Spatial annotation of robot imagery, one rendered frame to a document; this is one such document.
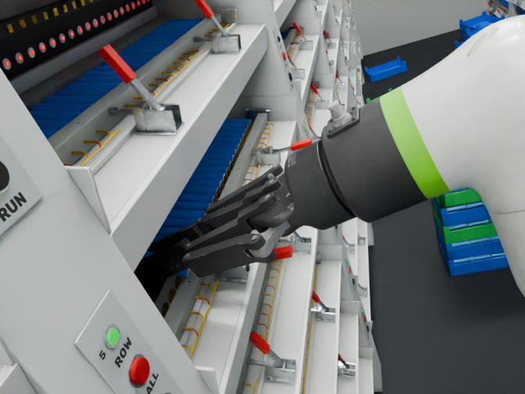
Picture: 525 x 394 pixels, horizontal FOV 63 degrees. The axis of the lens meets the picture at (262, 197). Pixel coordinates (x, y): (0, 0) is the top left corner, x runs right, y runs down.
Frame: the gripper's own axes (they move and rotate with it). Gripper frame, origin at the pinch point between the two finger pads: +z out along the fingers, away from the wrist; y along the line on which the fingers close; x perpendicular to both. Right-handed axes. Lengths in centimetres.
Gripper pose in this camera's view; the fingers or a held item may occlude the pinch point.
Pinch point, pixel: (173, 253)
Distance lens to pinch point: 47.3
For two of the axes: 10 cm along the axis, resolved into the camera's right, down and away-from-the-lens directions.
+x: 5.6, 7.3, 3.9
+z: -8.1, 3.9, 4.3
